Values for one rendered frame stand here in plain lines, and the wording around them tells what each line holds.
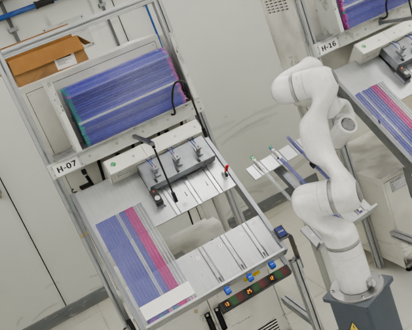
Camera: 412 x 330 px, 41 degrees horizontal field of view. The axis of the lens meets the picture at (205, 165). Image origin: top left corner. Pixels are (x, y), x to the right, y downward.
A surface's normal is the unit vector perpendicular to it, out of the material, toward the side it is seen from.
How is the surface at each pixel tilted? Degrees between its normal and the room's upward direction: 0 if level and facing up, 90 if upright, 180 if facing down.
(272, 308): 90
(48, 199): 90
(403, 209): 90
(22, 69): 80
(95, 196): 44
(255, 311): 90
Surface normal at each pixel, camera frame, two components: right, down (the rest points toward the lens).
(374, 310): 0.66, -0.01
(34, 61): 0.35, -0.02
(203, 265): 0.01, -0.53
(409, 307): -0.35, -0.89
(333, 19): -0.86, 0.43
